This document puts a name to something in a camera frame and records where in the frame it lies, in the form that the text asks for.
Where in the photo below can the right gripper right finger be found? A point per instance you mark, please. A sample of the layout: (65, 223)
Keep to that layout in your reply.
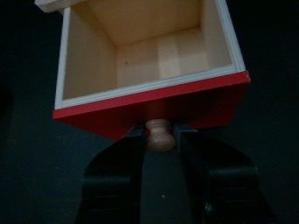
(226, 189)

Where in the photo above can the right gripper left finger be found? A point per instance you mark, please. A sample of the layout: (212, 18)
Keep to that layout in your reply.
(112, 189)

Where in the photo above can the red small box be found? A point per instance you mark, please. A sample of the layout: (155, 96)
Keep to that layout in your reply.
(155, 97)

